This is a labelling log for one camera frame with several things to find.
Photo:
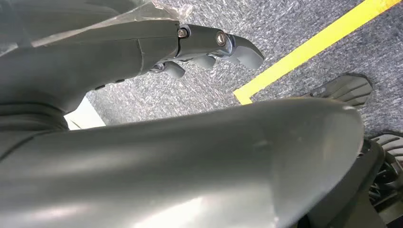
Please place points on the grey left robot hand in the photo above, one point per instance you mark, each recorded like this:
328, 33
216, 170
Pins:
94, 59

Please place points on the white board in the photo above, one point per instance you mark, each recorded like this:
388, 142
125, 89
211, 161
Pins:
85, 116

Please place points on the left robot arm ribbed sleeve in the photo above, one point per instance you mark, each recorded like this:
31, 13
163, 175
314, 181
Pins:
28, 121

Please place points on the grey robot leg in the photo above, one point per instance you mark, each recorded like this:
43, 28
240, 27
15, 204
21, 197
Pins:
189, 170

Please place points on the yellow floor tape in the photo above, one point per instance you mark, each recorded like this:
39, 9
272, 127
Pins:
314, 44

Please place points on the black ribbed robot foot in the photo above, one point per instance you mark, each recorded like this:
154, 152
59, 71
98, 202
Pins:
390, 148
344, 89

